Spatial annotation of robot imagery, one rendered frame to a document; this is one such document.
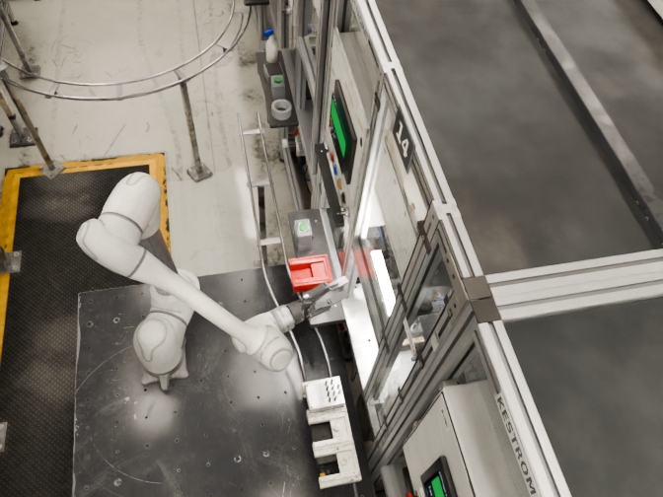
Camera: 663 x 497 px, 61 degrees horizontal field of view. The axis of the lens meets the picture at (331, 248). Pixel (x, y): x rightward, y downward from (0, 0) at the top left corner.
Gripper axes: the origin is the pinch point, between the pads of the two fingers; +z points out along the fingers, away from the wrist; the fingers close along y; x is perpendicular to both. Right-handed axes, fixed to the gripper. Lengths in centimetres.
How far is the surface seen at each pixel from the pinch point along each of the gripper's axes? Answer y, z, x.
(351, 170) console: 48.5, 9.4, 6.2
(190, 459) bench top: -42, -72, -10
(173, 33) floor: -72, 34, 317
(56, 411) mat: -96, -126, 69
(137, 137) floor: -81, -28, 225
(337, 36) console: 75, 21, 32
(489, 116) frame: 84, 26, -28
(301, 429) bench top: -46, -31, -20
